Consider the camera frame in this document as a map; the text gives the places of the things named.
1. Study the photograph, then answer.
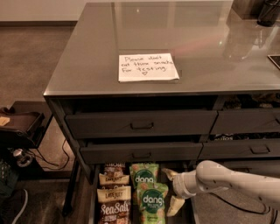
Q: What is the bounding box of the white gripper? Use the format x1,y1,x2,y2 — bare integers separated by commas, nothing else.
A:
162,168,197,217

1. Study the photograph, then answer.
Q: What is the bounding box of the green dang chip bag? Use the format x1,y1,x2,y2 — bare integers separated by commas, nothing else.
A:
136,183,169,224
129,163,159,188

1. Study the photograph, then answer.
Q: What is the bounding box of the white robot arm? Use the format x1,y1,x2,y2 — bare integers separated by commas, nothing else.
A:
162,160,280,217

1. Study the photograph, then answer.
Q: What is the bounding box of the open bottom left drawer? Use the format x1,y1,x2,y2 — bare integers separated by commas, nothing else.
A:
88,162,200,224

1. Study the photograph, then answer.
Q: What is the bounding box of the front sea salt chip bag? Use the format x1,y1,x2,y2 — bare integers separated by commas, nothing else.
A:
97,186,131,224

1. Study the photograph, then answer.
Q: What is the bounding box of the rear brown chip bag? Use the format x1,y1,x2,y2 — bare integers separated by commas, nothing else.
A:
104,163,125,178

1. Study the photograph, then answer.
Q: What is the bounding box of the brown chip bag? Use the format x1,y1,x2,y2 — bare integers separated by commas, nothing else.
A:
99,173,130,189
104,163,125,178

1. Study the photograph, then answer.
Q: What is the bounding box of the middle brown chip bag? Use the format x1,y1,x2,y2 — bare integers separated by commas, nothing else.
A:
99,173,130,189

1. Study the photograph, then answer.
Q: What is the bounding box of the top left grey drawer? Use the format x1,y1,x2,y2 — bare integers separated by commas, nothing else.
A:
66,110,217,139

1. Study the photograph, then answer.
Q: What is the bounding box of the middle left grey drawer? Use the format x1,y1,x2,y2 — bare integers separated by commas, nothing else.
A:
80,142,202,164

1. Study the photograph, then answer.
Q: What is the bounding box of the dark grey drawer cabinet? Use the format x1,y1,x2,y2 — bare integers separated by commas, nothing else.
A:
43,0,280,218

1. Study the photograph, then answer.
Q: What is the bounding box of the middle right grey drawer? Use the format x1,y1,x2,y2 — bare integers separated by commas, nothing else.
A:
199,139,280,159

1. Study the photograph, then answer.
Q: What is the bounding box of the top right grey drawer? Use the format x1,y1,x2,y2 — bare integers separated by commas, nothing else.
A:
211,108,280,134

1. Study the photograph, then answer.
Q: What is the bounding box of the white handwritten paper note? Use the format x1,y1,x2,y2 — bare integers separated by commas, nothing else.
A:
118,53,179,82

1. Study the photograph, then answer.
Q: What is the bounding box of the dark shoe white sole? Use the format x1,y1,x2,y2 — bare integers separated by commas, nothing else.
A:
11,189,28,224

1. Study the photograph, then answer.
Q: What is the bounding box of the silver round metal object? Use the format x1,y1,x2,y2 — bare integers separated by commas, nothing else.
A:
13,149,33,168

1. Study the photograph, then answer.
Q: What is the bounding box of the black side tray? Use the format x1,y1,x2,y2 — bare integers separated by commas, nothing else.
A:
0,108,45,147

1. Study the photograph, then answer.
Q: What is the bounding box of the black mesh cup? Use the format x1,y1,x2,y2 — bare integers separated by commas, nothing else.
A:
257,0,280,27

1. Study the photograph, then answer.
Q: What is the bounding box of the black floor cable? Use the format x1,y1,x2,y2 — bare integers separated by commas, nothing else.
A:
209,192,278,224

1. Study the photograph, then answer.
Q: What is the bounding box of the black cable under tray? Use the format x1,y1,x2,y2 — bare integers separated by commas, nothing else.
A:
27,137,71,172

